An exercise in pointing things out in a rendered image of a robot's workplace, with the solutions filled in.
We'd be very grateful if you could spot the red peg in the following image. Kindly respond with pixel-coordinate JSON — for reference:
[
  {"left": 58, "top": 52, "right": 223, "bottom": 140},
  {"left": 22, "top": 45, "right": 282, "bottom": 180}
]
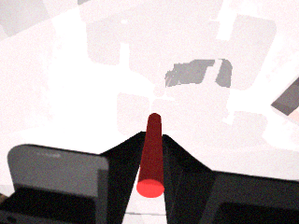
[{"left": 136, "top": 113, "right": 164, "bottom": 198}]

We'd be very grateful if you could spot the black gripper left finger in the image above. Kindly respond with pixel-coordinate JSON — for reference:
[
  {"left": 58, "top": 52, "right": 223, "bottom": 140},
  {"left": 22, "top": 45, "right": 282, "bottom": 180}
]
[{"left": 7, "top": 131, "right": 146, "bottom": 224}]

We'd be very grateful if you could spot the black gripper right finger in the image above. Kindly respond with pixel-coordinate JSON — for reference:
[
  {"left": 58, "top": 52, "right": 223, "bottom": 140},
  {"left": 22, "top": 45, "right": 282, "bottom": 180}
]
[{"left": 162, "top": 134, "right": 299, "bottom": 224}]

